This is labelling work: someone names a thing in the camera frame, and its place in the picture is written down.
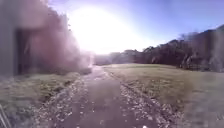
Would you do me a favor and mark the leaf-strewn asphalt path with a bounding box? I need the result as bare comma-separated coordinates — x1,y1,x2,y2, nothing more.
33,65,183,128

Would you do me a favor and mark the open grass field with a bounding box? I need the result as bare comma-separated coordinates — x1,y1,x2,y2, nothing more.
102,63,224,128

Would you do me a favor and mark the row of shaded trees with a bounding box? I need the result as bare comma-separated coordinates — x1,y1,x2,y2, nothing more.
16,0,95,76

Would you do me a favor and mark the wood of dark trees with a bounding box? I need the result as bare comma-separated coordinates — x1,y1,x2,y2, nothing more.
93,24,224,73

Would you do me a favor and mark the grass verge with leaves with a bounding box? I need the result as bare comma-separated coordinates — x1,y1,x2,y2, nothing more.
0,70,85,128

